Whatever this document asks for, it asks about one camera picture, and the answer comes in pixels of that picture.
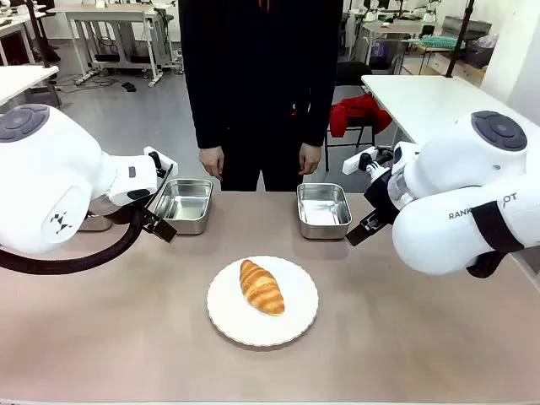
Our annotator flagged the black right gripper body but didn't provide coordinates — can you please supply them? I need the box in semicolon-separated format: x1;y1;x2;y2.
363;168;400;225

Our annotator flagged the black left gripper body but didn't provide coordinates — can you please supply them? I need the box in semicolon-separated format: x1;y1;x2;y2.
141;162;176;221

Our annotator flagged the golden croissant bread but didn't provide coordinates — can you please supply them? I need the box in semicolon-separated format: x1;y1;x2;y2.
239;258;286;316

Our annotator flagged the person right forearm black sleeve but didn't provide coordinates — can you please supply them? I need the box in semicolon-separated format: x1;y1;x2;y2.
185;71;223;150

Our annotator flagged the person left forearm black sleeve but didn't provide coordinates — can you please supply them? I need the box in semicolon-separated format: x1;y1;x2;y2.
300;71;341;149

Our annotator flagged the steel rectangular container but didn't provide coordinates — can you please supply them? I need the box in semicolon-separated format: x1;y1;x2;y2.
149;178;215;236
296;182;354;240

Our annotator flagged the person right hand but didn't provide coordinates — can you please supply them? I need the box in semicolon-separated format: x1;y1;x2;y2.
198;145;225;182

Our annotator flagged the person left hand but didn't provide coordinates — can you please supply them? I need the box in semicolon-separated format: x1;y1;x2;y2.
298;143;323;176

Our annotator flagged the red cloth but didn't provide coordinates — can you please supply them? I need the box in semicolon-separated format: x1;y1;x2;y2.
329;94;393;138

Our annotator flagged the large white side table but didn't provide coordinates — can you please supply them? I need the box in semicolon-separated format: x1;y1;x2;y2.
361;73;540;147

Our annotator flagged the white scalloped plate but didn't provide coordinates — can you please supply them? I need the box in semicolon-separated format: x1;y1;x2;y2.
205;255;321;348

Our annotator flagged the black chair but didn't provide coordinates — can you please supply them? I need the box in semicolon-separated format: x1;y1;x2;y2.
324;61;383;172

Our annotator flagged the person torso in black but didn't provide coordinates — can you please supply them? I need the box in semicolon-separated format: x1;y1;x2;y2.
177;0;345;193

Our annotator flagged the teal tube rack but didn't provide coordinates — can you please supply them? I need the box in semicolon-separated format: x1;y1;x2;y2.
420;35;467;51

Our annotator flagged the white desk with equipment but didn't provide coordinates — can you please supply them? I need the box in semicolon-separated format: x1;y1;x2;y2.
361;19;424;64

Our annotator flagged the small white side table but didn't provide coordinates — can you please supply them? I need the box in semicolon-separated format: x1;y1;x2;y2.
0;65;62;109

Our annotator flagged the black stand pole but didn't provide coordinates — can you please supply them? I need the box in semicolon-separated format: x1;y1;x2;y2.
25;0;61;70
445;0;478;79

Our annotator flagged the white background desk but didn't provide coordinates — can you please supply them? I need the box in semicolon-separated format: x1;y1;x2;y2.
54;3;181;89

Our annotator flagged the grey equipment box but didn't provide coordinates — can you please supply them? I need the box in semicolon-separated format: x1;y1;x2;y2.
442;15;494;44

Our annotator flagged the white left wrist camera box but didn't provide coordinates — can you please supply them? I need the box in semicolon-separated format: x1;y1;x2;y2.
143;146;179;176

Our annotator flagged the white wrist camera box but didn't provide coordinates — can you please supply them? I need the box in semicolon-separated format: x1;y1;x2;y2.
143;146;179;176
342;146;379;175

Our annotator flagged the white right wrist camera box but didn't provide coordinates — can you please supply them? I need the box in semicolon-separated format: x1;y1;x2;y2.
342;146;379;175

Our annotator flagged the black braided cable sleeve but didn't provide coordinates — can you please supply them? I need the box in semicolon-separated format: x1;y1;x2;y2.
0;202;147;276

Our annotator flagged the black strap on arm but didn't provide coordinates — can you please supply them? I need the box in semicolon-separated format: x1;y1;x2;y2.
466;200;527;279

